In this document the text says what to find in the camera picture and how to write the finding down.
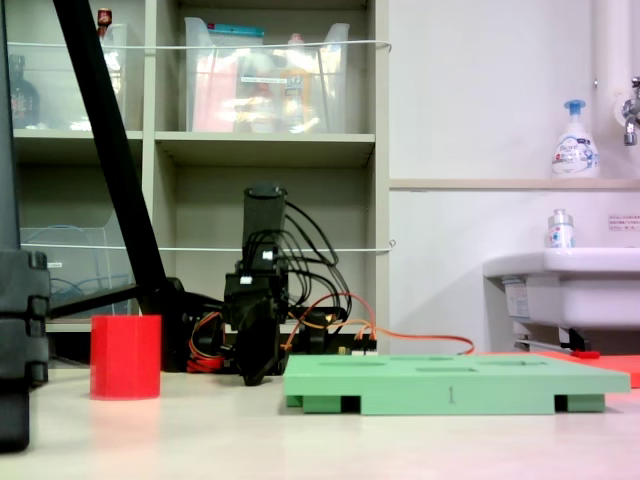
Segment clear plastic storage bin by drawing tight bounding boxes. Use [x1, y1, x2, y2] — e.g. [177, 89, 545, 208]
[6, 22, 131, 132]

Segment white foam soap pump bottle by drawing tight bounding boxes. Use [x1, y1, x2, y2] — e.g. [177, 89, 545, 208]
[550, 98, 602, 180]

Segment small white wall label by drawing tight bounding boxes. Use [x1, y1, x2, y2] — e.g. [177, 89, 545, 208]
[607, 213, 640, 233]

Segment small clear sanitizer bottle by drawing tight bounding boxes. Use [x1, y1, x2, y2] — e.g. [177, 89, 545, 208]
[544, 208, 577, 250]

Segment thin black tripod strut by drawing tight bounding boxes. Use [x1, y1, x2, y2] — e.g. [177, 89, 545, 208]
[46, 283, 141, 322]

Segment white ceramic sink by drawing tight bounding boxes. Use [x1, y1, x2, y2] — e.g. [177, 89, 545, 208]
[481, 245, 640, 332]

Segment red octagonal pillar block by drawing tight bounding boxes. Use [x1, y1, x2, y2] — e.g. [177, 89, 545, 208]
[89, 314, 163, 402]

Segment dark glass bottle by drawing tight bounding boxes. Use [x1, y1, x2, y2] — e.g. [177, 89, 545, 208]
[8, 54, 42, 131]

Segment metal faucet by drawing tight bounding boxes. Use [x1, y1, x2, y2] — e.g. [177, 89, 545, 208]
[618, 75, 640, 148]

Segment thin black servo wires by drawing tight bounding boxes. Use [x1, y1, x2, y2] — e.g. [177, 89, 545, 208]
[252, 199, 353, 324]

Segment green shape sorting board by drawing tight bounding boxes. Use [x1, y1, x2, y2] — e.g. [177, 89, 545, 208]
[282, 353, 632, 417]

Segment beige shelf unit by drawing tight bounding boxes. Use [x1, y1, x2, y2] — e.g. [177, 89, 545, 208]
[0, 0, 392, 334]

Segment black controller circuit board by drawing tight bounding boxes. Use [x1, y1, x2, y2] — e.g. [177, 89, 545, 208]
[335, 333, 380, 358]

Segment red base clamp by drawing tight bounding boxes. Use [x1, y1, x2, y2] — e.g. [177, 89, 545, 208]
[186, 352, 224, 374]

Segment clear bin with blue cable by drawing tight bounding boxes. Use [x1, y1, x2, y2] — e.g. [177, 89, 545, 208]
[19, 209, 140, 317]

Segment black tripod leg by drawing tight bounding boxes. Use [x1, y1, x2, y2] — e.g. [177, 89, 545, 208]
[0, 0, 23, 251]
[51, 0, 170, 322]

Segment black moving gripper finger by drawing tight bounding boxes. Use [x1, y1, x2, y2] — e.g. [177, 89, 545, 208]
[263, 310, 283, 380]

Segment large clear plastic bin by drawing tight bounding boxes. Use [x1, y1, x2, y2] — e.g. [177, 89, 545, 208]
[183, 16, 351, 134]

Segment long orange wire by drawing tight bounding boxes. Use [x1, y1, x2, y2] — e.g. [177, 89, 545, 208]
[279, 292, 476, 358]

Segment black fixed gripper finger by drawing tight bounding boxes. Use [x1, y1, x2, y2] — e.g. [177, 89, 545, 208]
[236, 319, 270, 388]

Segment notched black stack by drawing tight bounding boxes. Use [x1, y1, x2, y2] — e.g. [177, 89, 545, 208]
[0, 248, 52, 454]

